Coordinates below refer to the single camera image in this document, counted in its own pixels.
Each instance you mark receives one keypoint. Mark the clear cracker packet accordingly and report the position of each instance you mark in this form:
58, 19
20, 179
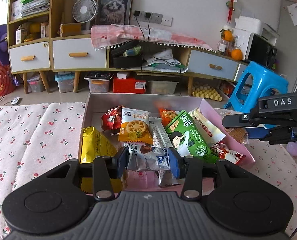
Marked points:
239, 134

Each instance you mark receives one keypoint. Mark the pink snack packet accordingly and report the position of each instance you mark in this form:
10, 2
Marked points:
142, 180

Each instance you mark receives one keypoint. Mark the white storage bin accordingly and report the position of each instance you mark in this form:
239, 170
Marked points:
161, 87

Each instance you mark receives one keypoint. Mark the red white snack packet right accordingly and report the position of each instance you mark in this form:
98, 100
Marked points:
221, 150

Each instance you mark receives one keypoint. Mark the cherry print tablecloth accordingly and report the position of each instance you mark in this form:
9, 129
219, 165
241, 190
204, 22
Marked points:
36, 138

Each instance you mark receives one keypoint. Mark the orange fruit lower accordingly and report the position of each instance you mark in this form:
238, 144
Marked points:
237, 55

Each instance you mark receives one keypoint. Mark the stack of papers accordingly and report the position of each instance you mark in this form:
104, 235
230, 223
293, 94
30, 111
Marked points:
23, 8

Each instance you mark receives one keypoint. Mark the orange lotus biscuit packet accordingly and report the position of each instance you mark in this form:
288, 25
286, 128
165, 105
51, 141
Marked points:
135, 126

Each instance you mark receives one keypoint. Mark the red snack packet left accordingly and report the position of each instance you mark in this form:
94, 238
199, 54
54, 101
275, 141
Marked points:
111, 120

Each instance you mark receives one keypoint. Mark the wooden TV cabinet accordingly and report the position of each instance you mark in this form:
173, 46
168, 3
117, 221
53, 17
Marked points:
75, 53

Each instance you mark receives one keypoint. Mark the pink cloth on cabinet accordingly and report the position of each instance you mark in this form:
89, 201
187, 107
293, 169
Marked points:
103, 36

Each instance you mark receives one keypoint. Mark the red printed bag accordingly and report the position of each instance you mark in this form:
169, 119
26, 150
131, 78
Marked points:
7, 84

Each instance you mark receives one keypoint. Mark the pink cardboard snack box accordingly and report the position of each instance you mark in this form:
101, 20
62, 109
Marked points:
98, 103

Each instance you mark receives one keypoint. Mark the orange fruit upper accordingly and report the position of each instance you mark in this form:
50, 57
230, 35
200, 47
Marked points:
227, 35

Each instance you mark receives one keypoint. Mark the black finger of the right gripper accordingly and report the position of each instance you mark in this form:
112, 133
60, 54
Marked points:
237, 121

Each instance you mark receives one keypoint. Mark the white grey cookie packet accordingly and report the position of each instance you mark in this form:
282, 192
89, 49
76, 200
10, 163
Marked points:
161, 140

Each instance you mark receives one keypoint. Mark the clear storage bin orange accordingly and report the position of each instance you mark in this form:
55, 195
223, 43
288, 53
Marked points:
98, 81

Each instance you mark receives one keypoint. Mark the yellow snack packet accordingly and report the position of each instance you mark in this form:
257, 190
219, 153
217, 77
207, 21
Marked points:
95, 144

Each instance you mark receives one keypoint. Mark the black box in cabinet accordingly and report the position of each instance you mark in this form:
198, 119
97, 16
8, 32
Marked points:
127, 55

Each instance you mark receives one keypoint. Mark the silver blue snack packet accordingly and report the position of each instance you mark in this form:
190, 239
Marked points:
144, 158

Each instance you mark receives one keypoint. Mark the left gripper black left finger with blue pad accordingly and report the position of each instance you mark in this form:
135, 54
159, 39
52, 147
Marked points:
107, 174

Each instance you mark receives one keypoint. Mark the green snack packet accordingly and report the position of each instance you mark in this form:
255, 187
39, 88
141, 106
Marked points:
187, 139

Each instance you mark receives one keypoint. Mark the white red-label snack packet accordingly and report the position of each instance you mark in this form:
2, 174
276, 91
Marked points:
210, 133

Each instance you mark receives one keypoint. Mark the black microwave oven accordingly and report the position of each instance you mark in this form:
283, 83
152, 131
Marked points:
260, 51

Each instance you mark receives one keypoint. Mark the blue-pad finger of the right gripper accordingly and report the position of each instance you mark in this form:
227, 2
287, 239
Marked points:
259, 133

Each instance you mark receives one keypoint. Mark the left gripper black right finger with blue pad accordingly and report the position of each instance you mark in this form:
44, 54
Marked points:
190, 169

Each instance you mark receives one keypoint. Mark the orange snack packet in box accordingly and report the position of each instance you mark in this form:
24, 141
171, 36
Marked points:
167, 116

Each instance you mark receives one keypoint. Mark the red box under cabinet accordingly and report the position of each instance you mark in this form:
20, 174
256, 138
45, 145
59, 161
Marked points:
129, 85

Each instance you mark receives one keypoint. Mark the yellow egg tray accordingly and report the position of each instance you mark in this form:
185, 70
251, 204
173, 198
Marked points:
205, 91

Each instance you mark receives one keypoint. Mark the purple hat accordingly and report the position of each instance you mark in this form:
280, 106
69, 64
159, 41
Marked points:
4, 56

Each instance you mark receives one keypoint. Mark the blue plastic stool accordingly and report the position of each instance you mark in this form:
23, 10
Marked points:
264, 81

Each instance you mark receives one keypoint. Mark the clear storage bin blue lid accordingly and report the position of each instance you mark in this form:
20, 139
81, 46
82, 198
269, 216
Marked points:
65, 82

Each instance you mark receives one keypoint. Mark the white desk fan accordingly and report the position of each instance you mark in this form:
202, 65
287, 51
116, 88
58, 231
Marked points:
84, 11

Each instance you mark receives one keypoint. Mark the orange fruit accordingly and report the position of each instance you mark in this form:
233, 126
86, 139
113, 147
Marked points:
227, 35
237, 55

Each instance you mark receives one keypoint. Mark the framed cat picture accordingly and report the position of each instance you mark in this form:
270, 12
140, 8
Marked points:
113, 12

